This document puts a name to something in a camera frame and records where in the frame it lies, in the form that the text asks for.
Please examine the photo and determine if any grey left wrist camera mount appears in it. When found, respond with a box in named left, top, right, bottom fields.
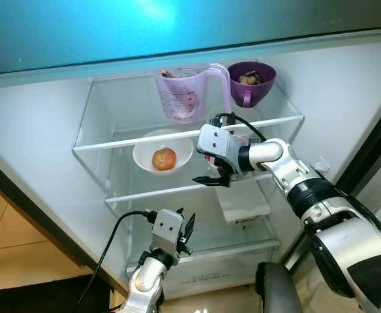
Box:
left=149, top=208, right=184, bottom=253

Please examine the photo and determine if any grey fridge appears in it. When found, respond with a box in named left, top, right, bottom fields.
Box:
left=0, top=0, right=381, bottom=302

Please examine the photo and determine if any dark grey robot leg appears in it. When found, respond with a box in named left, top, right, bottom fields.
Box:
left=255, top=261, right=304, bottom=313

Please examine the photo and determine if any pink measuring jug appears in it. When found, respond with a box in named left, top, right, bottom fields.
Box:
left=153, top=63, right=233, bottom=125

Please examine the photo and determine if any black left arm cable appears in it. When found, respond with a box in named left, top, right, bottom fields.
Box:
left=73, top=209, right=158, bottom=313

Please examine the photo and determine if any brown food piece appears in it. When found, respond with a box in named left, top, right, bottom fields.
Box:
left=237, top=72, right=264, bottom=86

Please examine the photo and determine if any purple cup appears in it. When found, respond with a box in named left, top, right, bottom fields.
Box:
left=228, top=61, right=277, bottom=109

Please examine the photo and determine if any red apple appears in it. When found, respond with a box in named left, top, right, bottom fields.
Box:
left=152, top=148, right=178, bottom=171

